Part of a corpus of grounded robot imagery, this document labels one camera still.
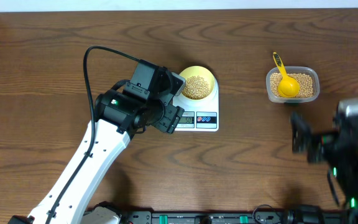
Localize yellow plastic bowl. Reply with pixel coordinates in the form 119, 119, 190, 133
180, 66, 216, 96

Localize yellow plastic measuring scoop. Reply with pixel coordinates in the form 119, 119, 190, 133
272, 52, 300, 98

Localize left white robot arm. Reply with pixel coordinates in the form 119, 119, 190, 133
9, 60, 185, 223

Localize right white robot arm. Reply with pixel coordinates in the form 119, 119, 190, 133
290, 111, 358, 223

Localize soybeans in yellow bowl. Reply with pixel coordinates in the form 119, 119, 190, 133
182, 76, 211, 100

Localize white digital kitchen scale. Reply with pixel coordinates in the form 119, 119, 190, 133
173, 90, 219, 132

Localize pile of soybeans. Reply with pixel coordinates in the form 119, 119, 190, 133
270, 72, 313, 98

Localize clear plastic container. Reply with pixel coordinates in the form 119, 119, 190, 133
266, 66, 320, 103

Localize left black cable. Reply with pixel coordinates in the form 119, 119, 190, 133
45, 45, 141, 224

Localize black mounting rail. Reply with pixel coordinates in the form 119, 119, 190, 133
85, 210, 344, 224

